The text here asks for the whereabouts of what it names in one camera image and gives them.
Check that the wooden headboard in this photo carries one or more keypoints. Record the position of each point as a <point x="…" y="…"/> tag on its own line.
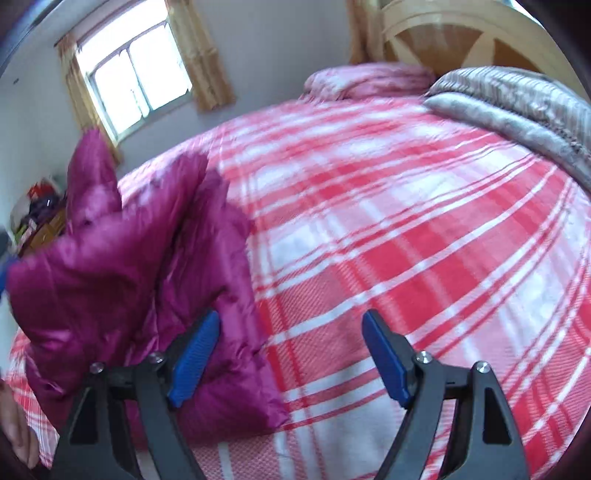
<point x="461" y="32"/>

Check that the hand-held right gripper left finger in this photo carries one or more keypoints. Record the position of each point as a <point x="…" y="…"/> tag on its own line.
<point x="196" y="357"/>

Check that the beige curtain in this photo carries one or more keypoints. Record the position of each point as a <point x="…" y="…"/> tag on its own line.
<point x="203" y="60"/>
<point x="78" y="92"/>

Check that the person's left forearm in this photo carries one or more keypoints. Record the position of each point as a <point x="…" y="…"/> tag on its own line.
<point x="18" y="424"/>

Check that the pink floral quilt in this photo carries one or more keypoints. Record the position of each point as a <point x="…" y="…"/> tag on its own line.
<point x="369" y="81"/>

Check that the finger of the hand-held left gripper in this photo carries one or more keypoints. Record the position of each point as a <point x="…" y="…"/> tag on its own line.
<point x="5" y="274"/>

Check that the red plaid bed blanket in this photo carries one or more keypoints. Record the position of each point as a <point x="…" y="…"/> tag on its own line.
<point x="392" y="230"/>

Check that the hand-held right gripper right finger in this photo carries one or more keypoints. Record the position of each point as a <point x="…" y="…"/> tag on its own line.
<point x="385" y="355"/>

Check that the purple down jacket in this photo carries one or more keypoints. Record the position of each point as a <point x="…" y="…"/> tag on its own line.
<point x="115" y="277"/>

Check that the pile of folded clothes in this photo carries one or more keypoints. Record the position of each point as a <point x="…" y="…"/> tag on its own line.
<point x="37" y="203"/>

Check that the grey folded quilt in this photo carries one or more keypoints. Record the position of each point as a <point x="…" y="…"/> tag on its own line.
<point x="508" y="106"/>

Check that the wooden desk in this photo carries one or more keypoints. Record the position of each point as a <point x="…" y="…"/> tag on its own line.
<point x="46" y="233"/>

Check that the window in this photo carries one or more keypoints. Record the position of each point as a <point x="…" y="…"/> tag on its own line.
<point x="134" y="78"/>

